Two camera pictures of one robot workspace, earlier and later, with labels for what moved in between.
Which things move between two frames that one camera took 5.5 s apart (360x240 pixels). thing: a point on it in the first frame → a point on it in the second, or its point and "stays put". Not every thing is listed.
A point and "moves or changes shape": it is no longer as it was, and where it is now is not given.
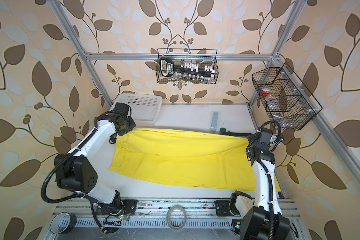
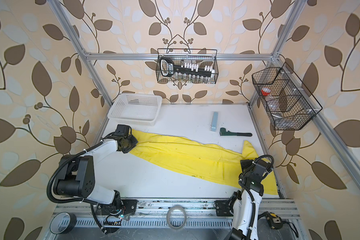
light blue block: [214, 121] stays put
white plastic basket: [145, 108] stays put
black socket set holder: [167, 68] stays put
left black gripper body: [128, 124] → [130, 142]
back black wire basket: [188, 66] stays put
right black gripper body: [251, 138] → [246, 165]
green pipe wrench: [223, 131] stays put
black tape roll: [63, 223] stays put
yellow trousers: [185, 159] moves or changes shape
